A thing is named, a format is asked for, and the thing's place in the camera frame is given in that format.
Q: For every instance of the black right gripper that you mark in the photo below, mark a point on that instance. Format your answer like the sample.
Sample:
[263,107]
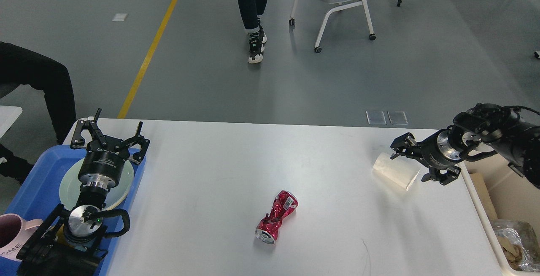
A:
[437,152]

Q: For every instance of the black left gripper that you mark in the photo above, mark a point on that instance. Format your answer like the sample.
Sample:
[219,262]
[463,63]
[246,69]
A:
[104,164]

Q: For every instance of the brown paper bag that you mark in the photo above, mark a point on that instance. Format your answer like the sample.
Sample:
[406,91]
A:
[484,196]

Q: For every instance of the crushed red soda can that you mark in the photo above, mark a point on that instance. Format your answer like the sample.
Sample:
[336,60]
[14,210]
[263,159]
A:
[284,204]

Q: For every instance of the brown paper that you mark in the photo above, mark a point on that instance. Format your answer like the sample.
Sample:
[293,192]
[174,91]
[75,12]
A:
[513,253]

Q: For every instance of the green plate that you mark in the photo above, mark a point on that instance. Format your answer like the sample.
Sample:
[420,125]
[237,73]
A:
[69,189]

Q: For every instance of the beige plastic bin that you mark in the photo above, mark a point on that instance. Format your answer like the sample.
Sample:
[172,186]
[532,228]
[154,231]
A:
[512,196]

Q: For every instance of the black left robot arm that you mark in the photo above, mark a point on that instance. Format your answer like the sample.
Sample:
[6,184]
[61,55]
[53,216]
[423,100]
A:
[68,242]

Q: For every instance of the dark seated figure left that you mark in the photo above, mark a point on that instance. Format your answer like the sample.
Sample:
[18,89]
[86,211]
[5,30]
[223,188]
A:
[23,66]

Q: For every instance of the clear plastic wrap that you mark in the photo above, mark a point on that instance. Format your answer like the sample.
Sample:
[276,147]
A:
[523,234]

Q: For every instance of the pink HOME mug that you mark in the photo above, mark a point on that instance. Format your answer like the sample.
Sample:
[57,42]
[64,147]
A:
[14,233]

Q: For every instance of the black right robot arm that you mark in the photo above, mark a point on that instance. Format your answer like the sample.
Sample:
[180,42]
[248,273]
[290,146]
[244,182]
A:
[482,131]

